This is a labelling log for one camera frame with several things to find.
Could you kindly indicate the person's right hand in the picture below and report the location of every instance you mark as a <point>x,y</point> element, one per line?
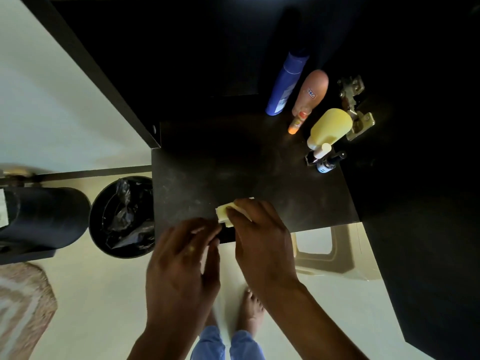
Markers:
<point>266,251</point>

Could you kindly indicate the person's left hand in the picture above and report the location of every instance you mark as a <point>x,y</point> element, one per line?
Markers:
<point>176,281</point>

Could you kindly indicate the yellow wet wipe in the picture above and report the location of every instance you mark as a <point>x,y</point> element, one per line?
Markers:
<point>222,213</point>

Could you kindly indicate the black cabinet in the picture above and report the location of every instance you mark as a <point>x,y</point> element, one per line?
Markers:
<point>243,176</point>

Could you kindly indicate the dark dropper bottle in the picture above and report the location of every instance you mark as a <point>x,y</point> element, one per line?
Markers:
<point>326,166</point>

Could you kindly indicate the small white-capped bottle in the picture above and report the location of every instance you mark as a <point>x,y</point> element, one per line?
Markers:
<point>321,151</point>

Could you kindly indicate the small orange tube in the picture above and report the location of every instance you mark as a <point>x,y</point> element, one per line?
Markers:
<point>296,125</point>

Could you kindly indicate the yellow teardrop bottle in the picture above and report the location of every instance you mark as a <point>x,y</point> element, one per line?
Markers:
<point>330,127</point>

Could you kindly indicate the pink rounded bottle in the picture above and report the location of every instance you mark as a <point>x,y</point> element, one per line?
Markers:
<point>311,91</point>

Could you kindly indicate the blue bottle with label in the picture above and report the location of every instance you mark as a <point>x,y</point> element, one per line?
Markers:
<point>287,84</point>

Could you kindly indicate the person's right forearm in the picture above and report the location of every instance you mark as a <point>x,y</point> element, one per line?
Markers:
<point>311,329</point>

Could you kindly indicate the person's left forearm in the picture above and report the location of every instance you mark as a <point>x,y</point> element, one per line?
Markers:
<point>161,346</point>

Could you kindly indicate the person's left foot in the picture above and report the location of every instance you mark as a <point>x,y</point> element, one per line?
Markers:
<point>212,320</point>

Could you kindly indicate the person's foot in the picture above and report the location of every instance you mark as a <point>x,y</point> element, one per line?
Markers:
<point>212,320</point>
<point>250,311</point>

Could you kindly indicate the person's right foot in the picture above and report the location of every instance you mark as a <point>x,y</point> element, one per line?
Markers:
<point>250,311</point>

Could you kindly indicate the person's blue trousers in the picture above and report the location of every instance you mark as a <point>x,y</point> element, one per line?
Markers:
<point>210,346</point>

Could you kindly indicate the black cabinet door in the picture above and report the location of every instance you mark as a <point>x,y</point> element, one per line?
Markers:
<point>420,239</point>

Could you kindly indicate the metal cabinet hinge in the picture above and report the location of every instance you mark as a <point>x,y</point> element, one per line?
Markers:
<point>362,123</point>

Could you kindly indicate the black plastic bin liner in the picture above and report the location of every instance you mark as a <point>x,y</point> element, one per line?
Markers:
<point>127,221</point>

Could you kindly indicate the beige plastic stool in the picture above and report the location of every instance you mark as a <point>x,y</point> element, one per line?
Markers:
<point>345,266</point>

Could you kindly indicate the black round trash bin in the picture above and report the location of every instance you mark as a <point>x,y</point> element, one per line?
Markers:
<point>95,228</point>

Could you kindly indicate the black cylindrical bin with sticker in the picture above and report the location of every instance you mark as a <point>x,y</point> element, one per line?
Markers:
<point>48,217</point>

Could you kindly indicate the black flat stand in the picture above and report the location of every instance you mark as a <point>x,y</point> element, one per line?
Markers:
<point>22,256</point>

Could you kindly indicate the woven beige floor mat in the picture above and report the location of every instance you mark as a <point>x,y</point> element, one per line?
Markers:
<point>22,311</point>

